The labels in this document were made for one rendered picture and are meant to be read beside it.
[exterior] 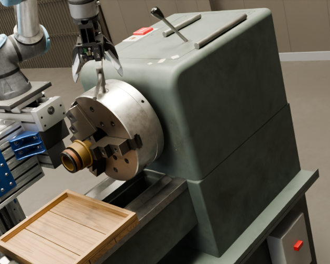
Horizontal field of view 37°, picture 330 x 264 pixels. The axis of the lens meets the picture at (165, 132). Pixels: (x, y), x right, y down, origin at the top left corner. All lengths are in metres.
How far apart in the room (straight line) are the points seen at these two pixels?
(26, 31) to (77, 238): 0.86
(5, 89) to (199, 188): 0.90
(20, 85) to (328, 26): 3.21
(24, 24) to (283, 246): 1.30
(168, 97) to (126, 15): 4.37
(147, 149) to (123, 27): 4.48
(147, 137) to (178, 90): 0.17
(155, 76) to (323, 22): 3.28
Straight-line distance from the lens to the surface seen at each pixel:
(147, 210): 1.56
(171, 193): 1.61
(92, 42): 1.34
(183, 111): 1.51
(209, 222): 1.71
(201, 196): 1.65
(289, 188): 2.07
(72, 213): 1.65
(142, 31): 1.96
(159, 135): 1.54
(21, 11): 1.91
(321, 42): 4.75
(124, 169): 1.58
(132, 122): 1.47
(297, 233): 2.09
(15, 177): 2.07
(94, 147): 1.50
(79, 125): 1.56
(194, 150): 1.57
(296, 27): 4.78
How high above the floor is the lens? 1.71
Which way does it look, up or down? 25 degrees down
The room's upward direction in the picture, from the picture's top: 17 degrees counter-clockwise
